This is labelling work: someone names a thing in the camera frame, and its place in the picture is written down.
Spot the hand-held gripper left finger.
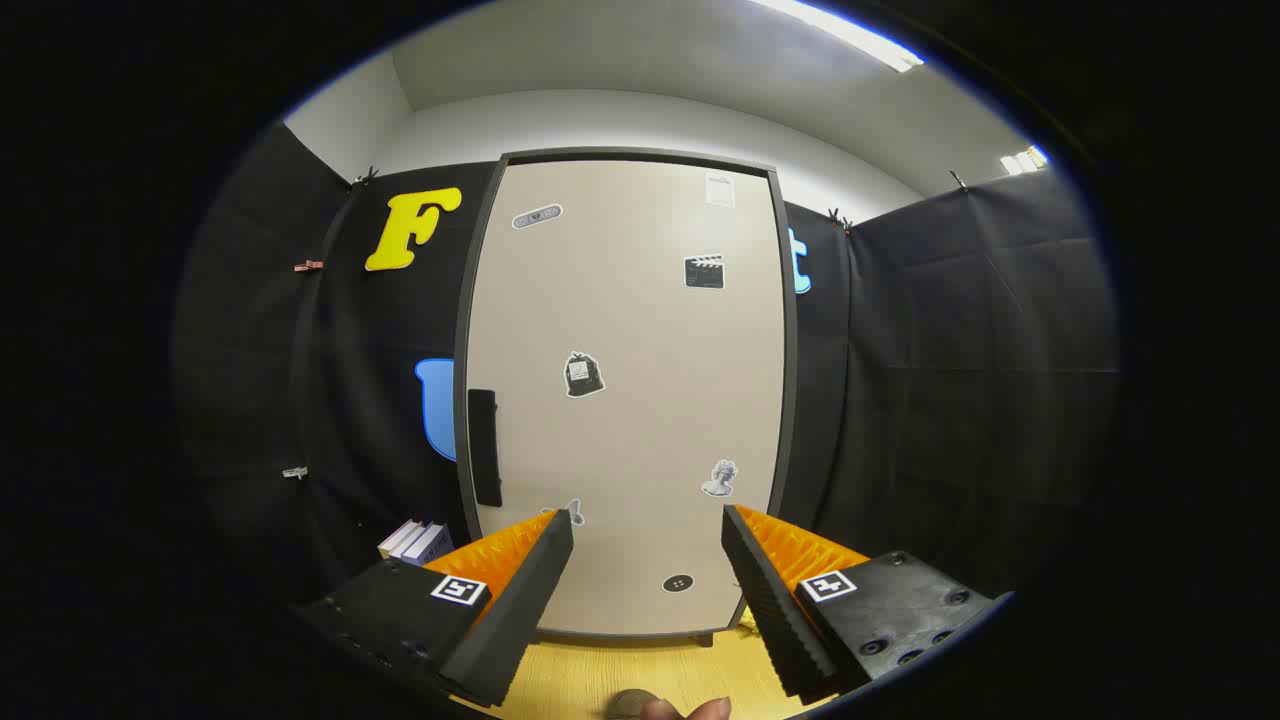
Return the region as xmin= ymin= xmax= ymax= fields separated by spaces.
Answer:
xmin=295 ymin=508 xmax=576 ymax=709

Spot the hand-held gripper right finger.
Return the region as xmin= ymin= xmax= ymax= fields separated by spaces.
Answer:
xmin=720 ymin=504 xmax=1013 ymax=706

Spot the grey shoe cabinet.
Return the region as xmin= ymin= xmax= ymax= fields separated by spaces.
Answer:
xmin=453 ymin=147 xmax=801 ymax=648

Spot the blue-purple book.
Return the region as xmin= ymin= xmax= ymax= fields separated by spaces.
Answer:
xmin=405 ymin=522 xmax=456 ymax=568

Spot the white book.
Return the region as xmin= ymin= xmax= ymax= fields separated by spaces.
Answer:
xmin=378 ymin=518 xmax=426 ymax=559

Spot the black backdrop cloth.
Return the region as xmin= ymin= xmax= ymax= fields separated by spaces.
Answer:
xmin=175 ymin=120 xmax=1121 ymax=621

